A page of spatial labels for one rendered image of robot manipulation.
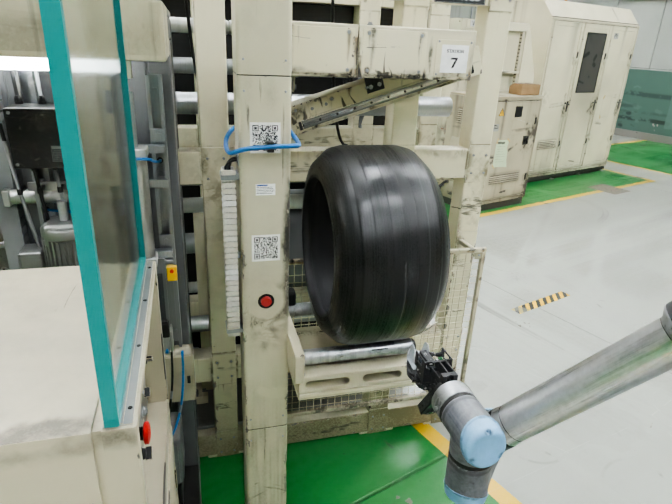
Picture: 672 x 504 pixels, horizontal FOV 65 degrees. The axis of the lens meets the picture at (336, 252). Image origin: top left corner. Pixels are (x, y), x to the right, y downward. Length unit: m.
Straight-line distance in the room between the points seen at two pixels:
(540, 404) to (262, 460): 0.95
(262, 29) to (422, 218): 0.58
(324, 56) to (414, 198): 0.52
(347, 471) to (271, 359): 1.02
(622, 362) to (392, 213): 0.59
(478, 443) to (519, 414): 0.16
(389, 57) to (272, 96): 0.47
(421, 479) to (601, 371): 1.48
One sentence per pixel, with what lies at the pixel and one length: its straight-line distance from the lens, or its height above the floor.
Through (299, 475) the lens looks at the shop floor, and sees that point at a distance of 2.45.
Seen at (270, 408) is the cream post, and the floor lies 0.69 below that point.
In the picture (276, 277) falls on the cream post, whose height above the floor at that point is 1.13.
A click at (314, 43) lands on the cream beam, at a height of 1.73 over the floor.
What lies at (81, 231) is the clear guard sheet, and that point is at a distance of 0.63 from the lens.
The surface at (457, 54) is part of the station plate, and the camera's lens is 1.74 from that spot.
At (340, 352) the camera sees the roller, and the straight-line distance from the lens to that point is 1.52.
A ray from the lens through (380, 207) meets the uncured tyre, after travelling 1.29.
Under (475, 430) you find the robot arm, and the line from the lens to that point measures 1.10.
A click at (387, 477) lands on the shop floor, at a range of 2.47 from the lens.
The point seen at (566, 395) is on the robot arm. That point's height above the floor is 1.11.
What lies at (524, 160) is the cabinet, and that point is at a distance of 6.48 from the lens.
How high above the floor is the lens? 1.75
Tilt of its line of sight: 22 degrees down
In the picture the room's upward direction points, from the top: 3 degrees clockwise
